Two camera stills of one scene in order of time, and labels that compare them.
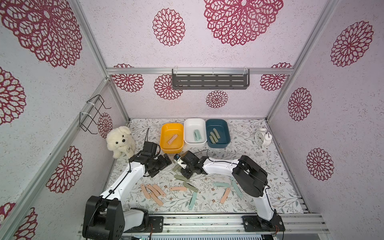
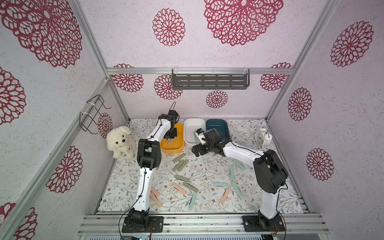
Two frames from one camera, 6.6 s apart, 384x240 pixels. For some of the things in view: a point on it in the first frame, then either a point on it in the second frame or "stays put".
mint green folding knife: (221, 184) stays put
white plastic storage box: (195, 132) stays put
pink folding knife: (159, 190) -> (178, 188)
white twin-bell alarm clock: (262, 138) stays put
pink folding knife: (179, 188) -> (169, 141)
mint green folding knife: (193, 199) stays put
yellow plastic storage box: (172, 138) stays put
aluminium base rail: (232, 225) stays put
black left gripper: (163, 164) -> (174, 134)
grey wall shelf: (210, 78) stays put
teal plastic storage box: (218, 133) stays put
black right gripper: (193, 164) -> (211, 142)
